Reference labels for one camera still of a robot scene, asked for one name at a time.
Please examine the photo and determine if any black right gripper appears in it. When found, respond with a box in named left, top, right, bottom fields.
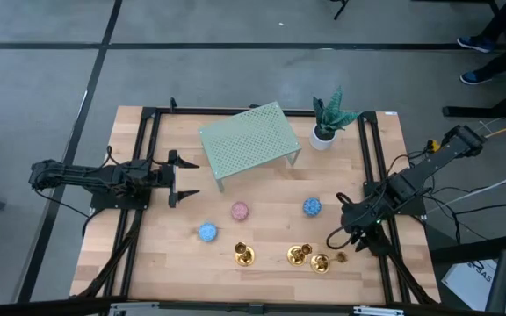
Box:
left=340, top=198, right=388, bottom=258

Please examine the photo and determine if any pink speckled ball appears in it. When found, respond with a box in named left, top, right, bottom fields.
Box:
left=230, top=201, right=250, bottom=221

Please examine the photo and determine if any black floor bar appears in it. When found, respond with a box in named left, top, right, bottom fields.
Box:
left=428, top=232, right=506, bottom=265

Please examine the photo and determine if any snake plant in white pot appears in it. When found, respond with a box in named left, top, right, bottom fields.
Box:
left=308, top=85, right=362, bottom=152

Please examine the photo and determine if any white printed paper sheet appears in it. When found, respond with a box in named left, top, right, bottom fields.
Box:
left=440, top=258, right=498, bottom=312

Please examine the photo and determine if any short gold candlestick holder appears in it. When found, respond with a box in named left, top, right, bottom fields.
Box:
left=286, top=243, right=314, bottom=268

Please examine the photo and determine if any yellow extension cable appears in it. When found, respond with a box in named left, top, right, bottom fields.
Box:
left=426, top=114, right=506, bottom=154

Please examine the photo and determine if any person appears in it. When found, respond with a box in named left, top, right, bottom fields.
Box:
left=457, top=0, right=506, bottom=87

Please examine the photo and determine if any black aluminium table frame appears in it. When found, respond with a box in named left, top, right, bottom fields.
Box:
left=70, top=97, right=441, bottom=306

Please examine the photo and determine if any thick white cable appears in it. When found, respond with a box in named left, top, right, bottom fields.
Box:
left=426, top=165, right=506, bottom=215

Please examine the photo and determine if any black overhead frame beam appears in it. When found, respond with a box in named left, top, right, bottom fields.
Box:
left=0, top=296, right=506, bottom=316

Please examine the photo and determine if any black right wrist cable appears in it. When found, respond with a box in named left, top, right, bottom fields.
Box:
left=325, top=191, right=356, bottom=252

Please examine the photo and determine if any black stand leg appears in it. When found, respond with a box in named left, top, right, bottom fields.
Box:
left=329, top=0, right=351, bottom=21

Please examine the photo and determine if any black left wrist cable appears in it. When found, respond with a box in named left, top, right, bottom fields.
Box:
left=105, top=145, right=125, bottom=167

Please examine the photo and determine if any green perforated metal shelf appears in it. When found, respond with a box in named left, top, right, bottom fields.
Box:
left=198, top=101, right=303, bottom=193

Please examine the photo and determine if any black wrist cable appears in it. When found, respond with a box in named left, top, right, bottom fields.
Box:
left=105, top=145, right=125, bottom=167
left=325, top=191, right=356, bottom=252

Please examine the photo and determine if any dark blue speckled ball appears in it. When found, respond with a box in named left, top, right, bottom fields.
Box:
left=302, top=197, right=323, bottom=218

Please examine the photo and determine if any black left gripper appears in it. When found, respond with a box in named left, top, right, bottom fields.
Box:
left=159, top=149, right=201, bottom=209

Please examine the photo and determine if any light blue speckled ball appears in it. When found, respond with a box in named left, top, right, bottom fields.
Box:
left=198, top=222, right=219, bottom=243

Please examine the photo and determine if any black desk leg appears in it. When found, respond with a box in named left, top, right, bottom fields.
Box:
left=442, top=81, right=506, bottom=120

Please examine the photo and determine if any silver metal bracket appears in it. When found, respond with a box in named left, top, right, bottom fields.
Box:
left=352, top=305, right=406, bottom=316
left=107, top=302, right=160, bottom=316

